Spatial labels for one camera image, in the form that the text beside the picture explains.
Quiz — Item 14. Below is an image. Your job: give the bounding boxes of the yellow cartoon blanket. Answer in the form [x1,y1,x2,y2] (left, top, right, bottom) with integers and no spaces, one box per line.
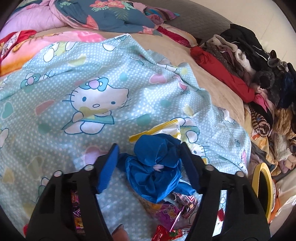
[243,104,278,165]

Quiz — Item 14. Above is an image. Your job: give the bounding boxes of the red candy bar wrapper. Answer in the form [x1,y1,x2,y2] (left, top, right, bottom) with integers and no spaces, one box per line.
[151,225,191,241]

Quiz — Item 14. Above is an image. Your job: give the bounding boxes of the beige bed blanket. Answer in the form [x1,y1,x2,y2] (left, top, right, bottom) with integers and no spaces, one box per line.
[34,25,246,127]

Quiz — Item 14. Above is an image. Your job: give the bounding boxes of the red patterned pillow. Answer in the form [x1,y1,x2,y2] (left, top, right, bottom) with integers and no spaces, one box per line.
[157,24,198,48]

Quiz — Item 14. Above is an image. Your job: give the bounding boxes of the light blue hello kitty sheet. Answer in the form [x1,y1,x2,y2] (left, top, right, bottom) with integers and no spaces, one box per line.
[1,34,251,231]

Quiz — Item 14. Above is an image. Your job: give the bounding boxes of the red floral cloth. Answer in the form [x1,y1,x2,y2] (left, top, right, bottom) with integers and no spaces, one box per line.
[1,30,37,61]

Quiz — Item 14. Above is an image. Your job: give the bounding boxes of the grey headboard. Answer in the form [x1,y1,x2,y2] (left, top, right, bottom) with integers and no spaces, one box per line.
[140,0,232,41]

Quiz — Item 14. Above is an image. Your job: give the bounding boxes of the yellow rimmed black trash bin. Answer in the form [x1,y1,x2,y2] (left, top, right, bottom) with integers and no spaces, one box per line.
[251,163,274,223]

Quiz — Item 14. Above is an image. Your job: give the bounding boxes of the red folded garment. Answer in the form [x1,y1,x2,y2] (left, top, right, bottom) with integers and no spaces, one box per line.
[190,46,255,103]

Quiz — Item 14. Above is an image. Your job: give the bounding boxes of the striped purple pillow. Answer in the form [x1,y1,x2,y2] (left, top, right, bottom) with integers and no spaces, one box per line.
[144,6,180,25]

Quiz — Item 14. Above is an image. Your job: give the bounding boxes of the orange pink candy wrapper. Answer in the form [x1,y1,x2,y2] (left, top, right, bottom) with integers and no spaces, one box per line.
[71,191,85,235]

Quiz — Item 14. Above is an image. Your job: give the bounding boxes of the left hand painted nails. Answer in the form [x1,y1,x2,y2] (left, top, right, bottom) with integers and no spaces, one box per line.
[111,224,130,241]

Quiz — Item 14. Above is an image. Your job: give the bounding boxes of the pile of mixed clothes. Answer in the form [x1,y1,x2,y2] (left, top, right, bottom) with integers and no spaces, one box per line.
[198,24,295,176]

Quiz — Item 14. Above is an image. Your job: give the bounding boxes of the blue plastic bag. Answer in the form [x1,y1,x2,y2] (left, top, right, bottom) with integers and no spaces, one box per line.
[117,133,195,204]

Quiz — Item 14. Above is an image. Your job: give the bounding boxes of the dark snack packet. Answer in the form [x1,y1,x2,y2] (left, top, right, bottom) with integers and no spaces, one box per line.
[172,192,198,219]

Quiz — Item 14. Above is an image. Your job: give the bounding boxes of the purple snack wrapper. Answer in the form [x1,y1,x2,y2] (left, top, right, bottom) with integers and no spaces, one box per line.
[138,196,186,232]

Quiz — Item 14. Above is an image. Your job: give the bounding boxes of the blue floral quilt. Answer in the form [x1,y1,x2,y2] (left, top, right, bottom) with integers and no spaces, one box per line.
[0,0,163,37]

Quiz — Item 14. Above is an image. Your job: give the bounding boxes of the pink cartoon blanket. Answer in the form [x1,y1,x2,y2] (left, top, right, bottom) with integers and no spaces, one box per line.
[1,30,105,77]

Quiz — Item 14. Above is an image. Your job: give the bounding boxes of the yellow white snack bag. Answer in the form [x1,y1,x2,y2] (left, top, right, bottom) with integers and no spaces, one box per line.
[129,120,181,143]

